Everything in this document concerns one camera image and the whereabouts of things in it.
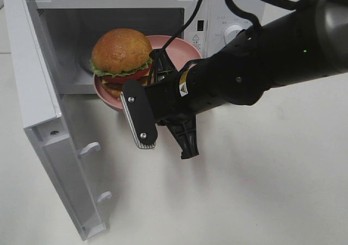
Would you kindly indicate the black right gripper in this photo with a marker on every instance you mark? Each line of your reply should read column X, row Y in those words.
column 169, row 97

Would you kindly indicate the pink round plate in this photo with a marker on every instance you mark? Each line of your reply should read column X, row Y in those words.
column 179, row 52

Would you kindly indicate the burger with lettuce and tomato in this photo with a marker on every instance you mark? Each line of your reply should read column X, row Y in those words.
column 120, row 55

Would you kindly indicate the white microwave door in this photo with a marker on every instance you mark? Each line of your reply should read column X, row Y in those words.
column 44, row 118

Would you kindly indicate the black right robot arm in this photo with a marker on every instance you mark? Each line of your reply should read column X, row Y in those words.
column 308, row 43

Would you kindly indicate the white warning label sticker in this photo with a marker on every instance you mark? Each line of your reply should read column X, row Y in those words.
column 196, row 42

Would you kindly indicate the upper white power knob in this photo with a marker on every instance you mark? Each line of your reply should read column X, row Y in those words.
column 231, row 32

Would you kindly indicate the glass microwave turntable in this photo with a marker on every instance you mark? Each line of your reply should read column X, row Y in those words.
column 83, row 61

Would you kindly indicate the white microwave oven body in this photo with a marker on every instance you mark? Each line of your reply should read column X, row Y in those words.
column 74, row 26

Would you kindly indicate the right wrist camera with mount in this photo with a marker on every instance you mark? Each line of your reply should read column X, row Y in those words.
column 139, row 115

